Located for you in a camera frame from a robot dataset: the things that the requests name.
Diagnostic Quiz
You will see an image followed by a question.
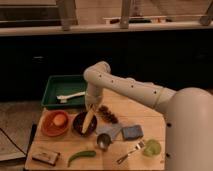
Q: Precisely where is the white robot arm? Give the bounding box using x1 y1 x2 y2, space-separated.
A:
83 61 175 113

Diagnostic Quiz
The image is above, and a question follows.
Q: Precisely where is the white brush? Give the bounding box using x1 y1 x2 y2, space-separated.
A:
56 91 85 103

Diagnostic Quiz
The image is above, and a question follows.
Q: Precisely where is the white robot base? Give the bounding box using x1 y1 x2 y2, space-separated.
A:
165 88 213 171

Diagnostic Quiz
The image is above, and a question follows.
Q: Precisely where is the brown pine cone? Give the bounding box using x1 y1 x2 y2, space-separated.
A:
98 105 118 124

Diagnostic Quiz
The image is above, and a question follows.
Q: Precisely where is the orange bowl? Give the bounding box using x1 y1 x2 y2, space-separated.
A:
41 110 70 137

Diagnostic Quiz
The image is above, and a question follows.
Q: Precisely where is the green plastic tray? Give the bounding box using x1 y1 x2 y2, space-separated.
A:
41 75 87 110

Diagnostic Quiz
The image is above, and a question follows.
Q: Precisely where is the metal fork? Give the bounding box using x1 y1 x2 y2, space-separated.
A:
116 141 145 164

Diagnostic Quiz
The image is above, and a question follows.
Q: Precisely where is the metal cup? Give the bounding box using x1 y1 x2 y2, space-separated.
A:
97 133 111 150

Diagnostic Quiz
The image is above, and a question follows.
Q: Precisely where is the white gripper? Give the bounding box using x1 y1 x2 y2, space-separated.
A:
85 85 103 108

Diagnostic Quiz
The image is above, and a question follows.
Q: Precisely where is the grey cloth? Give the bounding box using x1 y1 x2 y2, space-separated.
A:
96 123 122 141

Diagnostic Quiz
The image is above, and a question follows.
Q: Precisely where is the green chili pepper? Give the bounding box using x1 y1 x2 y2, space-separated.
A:
67 150 96 167

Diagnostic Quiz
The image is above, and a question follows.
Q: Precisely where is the yellow banana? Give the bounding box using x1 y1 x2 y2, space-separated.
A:
82 105 96 134

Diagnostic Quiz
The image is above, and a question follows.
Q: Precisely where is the brown wooden block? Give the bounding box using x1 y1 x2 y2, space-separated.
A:
32 147 60 166

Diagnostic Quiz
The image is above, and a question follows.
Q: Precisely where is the orange fruit in bowl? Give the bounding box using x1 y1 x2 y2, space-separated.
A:
53 114 67 126

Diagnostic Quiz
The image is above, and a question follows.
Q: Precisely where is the blue sponge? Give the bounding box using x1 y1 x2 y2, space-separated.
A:
122 125 143 140

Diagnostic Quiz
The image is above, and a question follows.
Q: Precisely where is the dark purple bowl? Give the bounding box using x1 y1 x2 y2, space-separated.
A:
72 112 97 137

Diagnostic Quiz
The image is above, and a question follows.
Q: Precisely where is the green cup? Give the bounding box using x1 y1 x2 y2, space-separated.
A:
143 139 161 157

